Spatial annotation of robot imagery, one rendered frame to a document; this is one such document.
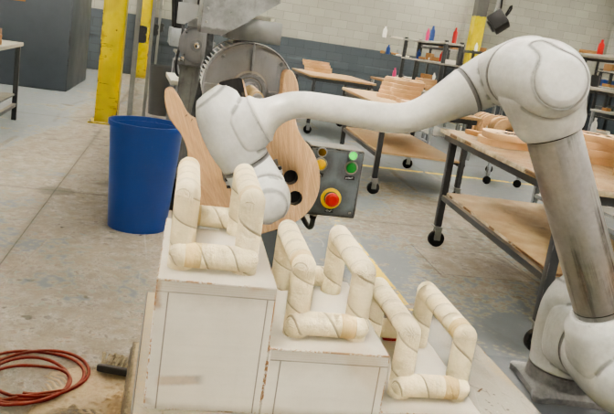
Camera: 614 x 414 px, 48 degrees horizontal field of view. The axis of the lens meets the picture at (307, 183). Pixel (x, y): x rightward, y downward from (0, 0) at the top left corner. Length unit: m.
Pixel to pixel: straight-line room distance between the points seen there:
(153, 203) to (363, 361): 3.82
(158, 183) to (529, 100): 3.62
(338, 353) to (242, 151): 0.57
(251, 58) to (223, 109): 0.57
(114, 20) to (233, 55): 7.22
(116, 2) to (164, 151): 4.70
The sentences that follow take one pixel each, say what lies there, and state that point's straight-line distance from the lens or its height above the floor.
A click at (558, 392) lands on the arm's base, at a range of 1.71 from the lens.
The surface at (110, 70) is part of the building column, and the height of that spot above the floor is 0.67.
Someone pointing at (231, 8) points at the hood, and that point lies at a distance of 1.61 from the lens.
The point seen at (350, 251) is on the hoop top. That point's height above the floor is 1.13.
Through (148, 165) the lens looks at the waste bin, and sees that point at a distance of 4.58.
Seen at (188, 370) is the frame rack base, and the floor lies 0.99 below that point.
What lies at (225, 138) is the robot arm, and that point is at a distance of 1.36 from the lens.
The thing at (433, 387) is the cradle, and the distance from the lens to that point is 1.00.
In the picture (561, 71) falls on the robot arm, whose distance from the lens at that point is 1.25.
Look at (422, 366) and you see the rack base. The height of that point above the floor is 0.94.
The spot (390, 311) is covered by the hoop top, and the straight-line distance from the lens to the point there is 1.02.
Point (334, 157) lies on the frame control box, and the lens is 1.96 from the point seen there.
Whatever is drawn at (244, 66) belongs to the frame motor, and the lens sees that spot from 1.90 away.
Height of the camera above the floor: 1.40
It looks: 12 degrees down
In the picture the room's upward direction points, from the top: 9 degrees clockwise
